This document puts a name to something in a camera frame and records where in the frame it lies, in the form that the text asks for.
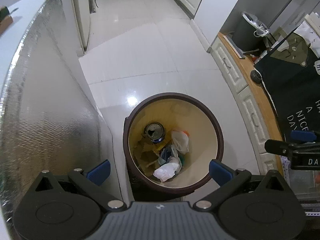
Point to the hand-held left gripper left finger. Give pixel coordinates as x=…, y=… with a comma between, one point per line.
x=98, y=172

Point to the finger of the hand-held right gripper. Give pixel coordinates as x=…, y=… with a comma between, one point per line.
x=278, y=147
x=302, y=135

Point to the crushed blue drink can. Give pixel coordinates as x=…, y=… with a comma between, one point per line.
x=153, y=132

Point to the white perforated basket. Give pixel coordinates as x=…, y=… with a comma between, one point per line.
x=311, y=211

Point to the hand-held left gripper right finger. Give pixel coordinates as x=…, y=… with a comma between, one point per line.
x=220, y=173

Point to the white refrigerator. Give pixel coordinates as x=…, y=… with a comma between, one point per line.
x=83, y=17

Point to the grey bin with white liner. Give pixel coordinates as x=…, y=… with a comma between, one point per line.
x=243, y=35

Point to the clear plastic bag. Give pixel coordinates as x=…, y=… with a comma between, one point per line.
x=180, y=141

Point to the teal tissue packet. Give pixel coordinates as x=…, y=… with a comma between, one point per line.
x=176, y=156

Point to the brown cardboard piece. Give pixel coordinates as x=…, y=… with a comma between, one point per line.
x=150, y=158

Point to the low white cabinet wooden top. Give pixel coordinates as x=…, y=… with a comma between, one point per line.
x=240, y=80

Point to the yellow bin with brown rim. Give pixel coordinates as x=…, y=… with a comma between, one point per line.
x=200, y=120

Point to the white plastic bag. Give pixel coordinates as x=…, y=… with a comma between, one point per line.
x=167, y=170

